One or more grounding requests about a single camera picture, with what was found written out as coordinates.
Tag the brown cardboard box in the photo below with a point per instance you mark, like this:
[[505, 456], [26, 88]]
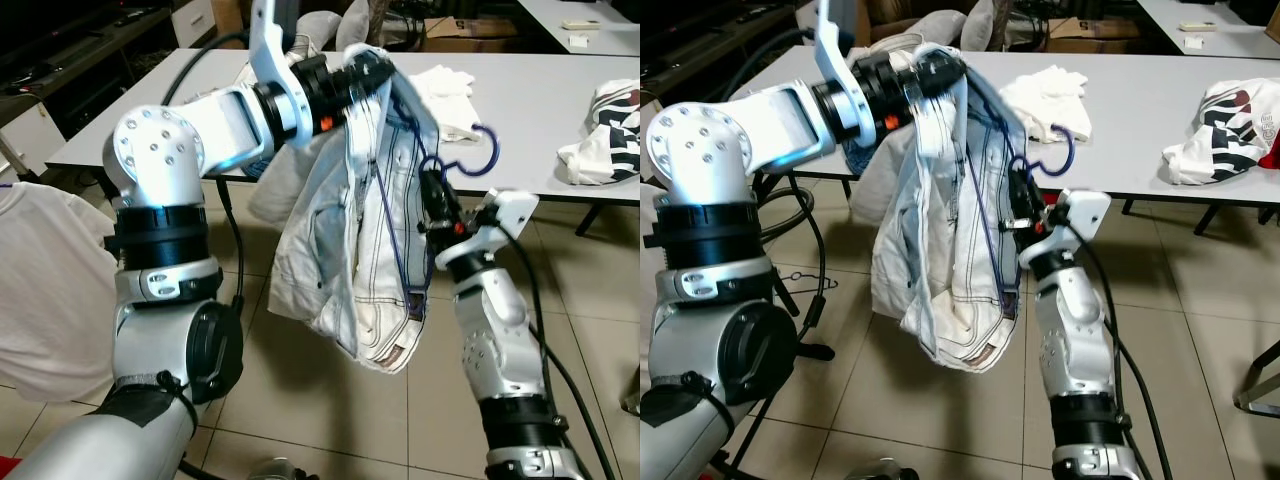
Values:
[[1090, 35], [480, 35]]

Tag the white remote control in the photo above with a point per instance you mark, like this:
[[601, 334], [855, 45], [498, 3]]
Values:
[[581, 25], [1196, 26]]

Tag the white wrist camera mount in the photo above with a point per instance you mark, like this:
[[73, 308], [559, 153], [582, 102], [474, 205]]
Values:
[[268, 40], [1080, 210], [505, 212], [832, 35]]

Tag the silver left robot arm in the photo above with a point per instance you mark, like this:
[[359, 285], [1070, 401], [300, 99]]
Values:
[[160, 150], [700, 150]]

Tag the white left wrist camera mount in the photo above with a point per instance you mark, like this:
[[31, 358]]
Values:
[[268, 40], [832, 35]]

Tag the small white table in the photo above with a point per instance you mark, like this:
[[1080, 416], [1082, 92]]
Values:
[[600, 12], [1230, 12]]

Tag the large white table black legs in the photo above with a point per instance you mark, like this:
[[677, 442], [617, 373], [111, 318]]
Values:
[[1120, 120], [520, 110]]

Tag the purple plastic hanger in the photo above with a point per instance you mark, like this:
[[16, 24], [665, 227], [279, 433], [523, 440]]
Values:
[[1071, 150], [494, 151]]

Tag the wooden black speaker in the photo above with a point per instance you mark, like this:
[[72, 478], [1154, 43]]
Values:
[[1274, 20]]

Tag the white printed mesh jersey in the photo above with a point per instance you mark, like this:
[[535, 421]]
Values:
[[1200, 150], [600, 150]]

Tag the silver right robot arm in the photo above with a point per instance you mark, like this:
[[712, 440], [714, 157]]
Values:
[[490, 340], [1070, 340]]

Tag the grey pillow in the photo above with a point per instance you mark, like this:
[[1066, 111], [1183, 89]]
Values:
[[980, 20], [320, 30], [940, 25], [355, 20]]

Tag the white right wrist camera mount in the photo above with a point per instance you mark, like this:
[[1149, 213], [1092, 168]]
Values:
[[505, 212], [1080, 210]]

